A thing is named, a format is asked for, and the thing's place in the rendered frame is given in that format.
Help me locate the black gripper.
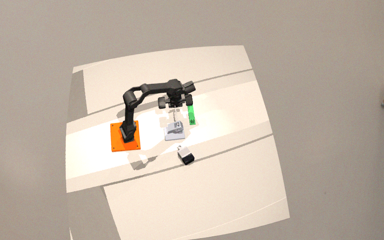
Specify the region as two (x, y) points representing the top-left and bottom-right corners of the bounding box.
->
(158, 94), (193, 109)

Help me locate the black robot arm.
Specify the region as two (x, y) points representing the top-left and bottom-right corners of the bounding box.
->
(119, 79), (196, 143)

